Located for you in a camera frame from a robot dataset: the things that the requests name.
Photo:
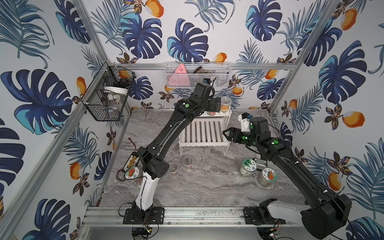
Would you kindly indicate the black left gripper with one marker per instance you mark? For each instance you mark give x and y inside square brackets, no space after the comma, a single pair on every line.
[217,104]

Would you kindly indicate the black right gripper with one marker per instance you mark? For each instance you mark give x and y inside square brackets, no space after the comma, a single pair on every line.
[237,131]

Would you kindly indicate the clear seed container orange label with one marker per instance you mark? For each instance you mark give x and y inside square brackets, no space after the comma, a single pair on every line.
[225,104]

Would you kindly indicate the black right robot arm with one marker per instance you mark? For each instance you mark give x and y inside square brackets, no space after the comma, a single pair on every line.
[325,211]

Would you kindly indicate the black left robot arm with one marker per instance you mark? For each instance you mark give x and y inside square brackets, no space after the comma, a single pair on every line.
[152,157]

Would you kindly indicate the white slatted wooden shelf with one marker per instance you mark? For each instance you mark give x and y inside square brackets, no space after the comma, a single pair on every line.
[206,131]

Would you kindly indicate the green lid seed jar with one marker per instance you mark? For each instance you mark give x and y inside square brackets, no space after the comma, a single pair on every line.
[248,167]

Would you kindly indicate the clear seed container centre left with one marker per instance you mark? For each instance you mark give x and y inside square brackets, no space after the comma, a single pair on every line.
[188,162]

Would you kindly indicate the clear seed container far left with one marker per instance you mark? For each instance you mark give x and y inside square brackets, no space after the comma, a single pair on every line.
[173,168]

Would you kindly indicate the black remote-like tool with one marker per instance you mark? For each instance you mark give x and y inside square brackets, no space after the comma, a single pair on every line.
[260,163]

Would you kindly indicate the pink triangular packet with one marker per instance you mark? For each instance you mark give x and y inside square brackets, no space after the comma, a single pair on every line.
[179,78]

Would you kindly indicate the red label lid jar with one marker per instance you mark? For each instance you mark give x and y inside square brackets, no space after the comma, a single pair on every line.
[267,177]

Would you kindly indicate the green white lid jar left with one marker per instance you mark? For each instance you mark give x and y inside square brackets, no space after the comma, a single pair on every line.
[132,173]

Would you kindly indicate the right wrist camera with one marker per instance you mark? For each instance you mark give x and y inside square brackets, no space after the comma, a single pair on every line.
[244,120]

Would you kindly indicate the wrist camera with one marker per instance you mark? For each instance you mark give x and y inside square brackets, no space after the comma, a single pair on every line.
[244,120]
[207,81]

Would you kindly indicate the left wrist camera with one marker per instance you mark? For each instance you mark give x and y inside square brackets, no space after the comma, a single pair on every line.
[207,81]

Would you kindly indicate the white mesh wall basket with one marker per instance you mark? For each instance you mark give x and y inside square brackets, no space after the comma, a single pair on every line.
[219,73]

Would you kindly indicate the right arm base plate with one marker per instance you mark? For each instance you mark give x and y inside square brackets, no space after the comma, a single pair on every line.
[260,215]

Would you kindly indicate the white bowl in wire basket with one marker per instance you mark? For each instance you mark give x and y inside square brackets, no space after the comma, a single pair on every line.
[115,90]

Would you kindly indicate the black wire basket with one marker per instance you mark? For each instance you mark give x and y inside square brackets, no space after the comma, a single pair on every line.
[106,98]

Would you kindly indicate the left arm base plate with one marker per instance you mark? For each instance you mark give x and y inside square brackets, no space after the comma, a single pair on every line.
[144,215]

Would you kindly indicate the aluminium front rail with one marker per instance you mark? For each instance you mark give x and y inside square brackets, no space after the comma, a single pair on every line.
[172,217]

